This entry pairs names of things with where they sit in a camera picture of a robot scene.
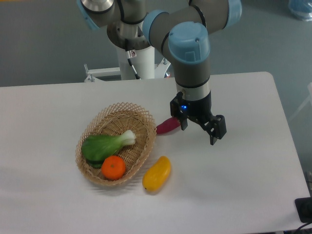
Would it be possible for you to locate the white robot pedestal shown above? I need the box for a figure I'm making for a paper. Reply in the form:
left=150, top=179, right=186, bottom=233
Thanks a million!
left=106, top=20, right=156, bottom=80

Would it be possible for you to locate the green bok choy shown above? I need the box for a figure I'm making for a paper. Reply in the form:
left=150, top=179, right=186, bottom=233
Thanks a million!
left=81, top=130, right=136, bottom=169

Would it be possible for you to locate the yellow mango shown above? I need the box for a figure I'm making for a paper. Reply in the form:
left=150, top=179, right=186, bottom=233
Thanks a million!
left=142, top=156, right=172, bottom=193

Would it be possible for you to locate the woven wicker basket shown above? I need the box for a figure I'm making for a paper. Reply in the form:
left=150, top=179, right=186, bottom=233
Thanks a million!
left=76, top=102, right=156, bottom=186

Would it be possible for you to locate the red sweet potato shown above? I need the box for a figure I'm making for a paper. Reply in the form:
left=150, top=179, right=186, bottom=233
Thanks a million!
left=156, top=117, right=180, bottom=135

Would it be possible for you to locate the orange fruit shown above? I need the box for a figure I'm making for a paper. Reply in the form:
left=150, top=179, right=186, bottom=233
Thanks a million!
left=101, top=156, right=126, bottom=180

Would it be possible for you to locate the white metal base frame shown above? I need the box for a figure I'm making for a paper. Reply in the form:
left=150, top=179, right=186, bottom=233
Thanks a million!
left=84, top=58, right=171, bottom=82

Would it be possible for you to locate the black device at table edge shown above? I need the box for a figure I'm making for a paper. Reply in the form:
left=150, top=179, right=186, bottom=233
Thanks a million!
left=294, top=197, right=312, bottom=223

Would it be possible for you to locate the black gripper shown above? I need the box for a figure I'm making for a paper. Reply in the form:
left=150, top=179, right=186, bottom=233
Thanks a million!
left=170, top=92, right=227, bottom=145

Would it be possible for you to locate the blue object top right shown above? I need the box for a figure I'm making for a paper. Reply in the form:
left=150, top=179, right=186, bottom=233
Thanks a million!
left=288, top=0, right=312, bottom=21

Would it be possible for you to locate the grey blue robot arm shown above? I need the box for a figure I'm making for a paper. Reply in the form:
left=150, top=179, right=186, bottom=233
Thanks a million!
left=77, top=0, right=242, bottom=144

